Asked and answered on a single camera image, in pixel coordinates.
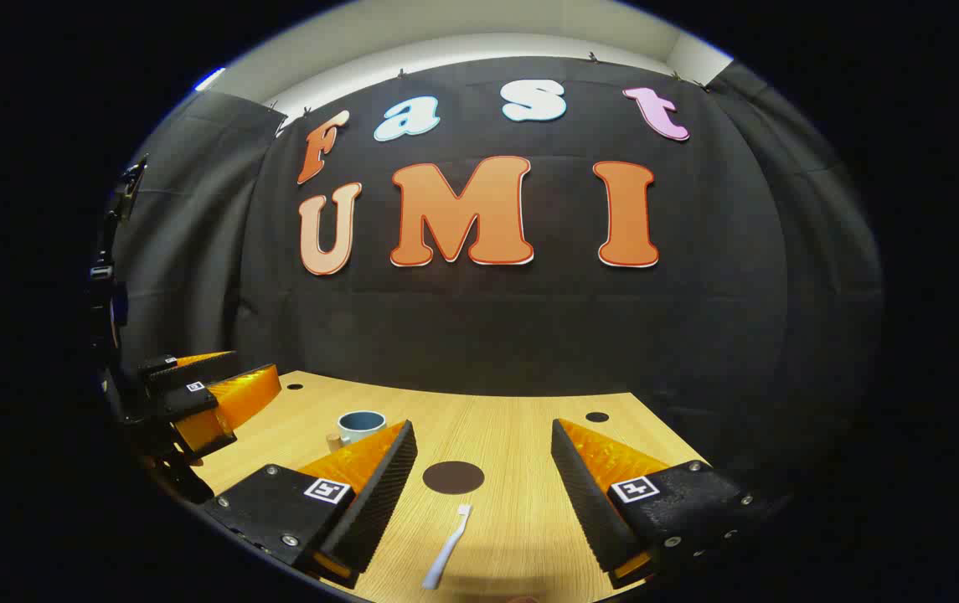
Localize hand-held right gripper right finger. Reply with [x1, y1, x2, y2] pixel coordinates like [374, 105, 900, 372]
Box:
[550, 418, 770, 592]

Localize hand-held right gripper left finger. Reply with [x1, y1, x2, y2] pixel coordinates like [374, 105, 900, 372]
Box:
[199, 419, 420, 590]

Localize pale blue cup wooden handle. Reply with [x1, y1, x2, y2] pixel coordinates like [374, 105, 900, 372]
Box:
[326, 410, 389, 454]

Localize dark brown round coaster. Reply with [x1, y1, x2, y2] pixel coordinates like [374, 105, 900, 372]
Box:
[422, 461, 486, 496]

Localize white toothbrush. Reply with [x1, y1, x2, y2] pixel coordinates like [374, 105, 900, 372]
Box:
[420, 503, 474, 591]

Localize wooden desktop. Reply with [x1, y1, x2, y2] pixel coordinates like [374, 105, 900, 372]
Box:
[186, 370, 710, 603]

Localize black backdrop cloth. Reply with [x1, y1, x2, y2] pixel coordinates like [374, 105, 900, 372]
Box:
[111, 56, 886, 503]

